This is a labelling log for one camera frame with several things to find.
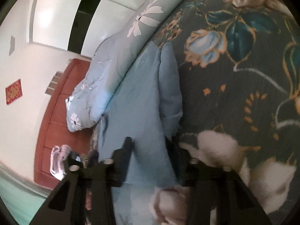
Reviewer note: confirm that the light blue garment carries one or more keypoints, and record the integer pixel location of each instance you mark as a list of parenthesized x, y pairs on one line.
[(147, 107)]

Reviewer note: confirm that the silver crumpled bag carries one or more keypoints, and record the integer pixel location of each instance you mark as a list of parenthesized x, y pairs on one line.
[(57, 157)]

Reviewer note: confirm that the red wall decoration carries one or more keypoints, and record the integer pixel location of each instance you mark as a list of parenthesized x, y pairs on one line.
[(13, 92)]

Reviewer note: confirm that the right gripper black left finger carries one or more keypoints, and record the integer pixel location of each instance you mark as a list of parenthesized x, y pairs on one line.
[(66, 203)]

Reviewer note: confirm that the light blue daisy quilt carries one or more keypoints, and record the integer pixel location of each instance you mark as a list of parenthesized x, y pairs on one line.
[(110, 63)]

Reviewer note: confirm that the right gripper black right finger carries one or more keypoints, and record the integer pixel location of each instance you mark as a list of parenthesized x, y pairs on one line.
[(218, 176)]

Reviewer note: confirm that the white wardrobe with black stripe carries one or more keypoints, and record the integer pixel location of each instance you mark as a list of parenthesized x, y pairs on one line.
[(79, 25)]

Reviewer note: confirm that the dark floral bed blanket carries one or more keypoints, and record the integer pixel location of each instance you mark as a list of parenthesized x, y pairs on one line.
[(238, 63)]

